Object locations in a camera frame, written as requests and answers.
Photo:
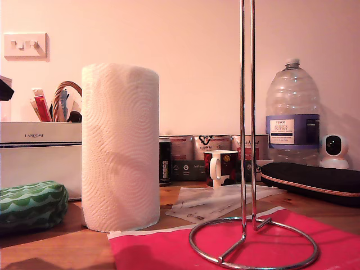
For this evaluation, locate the black zipped case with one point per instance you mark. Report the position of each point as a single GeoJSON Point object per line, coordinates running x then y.
{"type": "Point", "coordinates": [309, 177]}

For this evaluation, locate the silver tin with recycling mark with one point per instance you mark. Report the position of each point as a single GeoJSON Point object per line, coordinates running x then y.
{"type": "Point", "coordinates": [213, 143]}

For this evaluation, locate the white paper towel roll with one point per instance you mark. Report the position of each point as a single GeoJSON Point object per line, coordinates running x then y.
{"type": "Point", "coordinates": [121, 146]}

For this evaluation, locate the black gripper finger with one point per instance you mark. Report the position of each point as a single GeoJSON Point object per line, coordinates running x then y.
{"type": "Point", "coordinates": [5, 91]}

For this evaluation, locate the silver tin with red label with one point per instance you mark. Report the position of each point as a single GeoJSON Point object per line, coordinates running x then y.
{"type": "Point", "coordinates": [181, 146]}

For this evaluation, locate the green wave-pattern pouch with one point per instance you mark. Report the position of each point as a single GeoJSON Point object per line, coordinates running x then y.
{"type": "Point", "coordinates": [31, 204]}

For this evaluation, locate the white wall light switch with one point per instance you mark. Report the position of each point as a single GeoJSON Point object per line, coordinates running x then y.
{"type": "Point", "coordinates": [26, 45]}

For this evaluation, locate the small white round camera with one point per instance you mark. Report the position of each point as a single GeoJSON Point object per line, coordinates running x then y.
{"type": "Point", "coordinates": [334, 152]}

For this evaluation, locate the clear plastic bag with print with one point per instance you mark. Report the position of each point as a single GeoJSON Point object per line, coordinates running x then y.
{"type": "Point", "coordinates": [202, 201]}

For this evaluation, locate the black Pepsi can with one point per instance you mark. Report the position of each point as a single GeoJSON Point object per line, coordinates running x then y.
{"type": "Point", "coordinates": [165, 157]}

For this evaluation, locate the red and white tube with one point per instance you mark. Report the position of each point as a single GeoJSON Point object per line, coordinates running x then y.
{"type": "Point", "coordinates": [42, 108]}

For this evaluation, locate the white Lancome box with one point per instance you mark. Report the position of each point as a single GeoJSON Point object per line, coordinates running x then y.
{"type": "Point", "coordinates": [39, 163]}

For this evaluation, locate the large clear water bottle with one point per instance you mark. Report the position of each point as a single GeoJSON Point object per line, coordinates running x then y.
{"type": "Point", "coordinates": [292, 98]}

